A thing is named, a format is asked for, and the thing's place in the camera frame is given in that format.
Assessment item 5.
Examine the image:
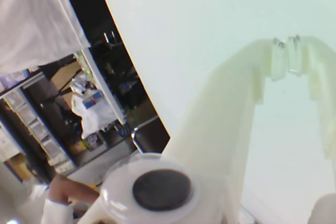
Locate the white cloth sheet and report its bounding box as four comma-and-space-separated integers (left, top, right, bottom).
0, 0, 91, 74

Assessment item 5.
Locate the white plastic bag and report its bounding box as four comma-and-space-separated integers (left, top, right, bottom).
69, 87, 119, 141

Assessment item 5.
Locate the bare person forearm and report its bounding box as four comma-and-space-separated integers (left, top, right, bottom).
49, 174, 102, 205

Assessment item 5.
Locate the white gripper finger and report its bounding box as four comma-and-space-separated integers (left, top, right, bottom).
77, 37, 287, 224
287, 34, 336, 224

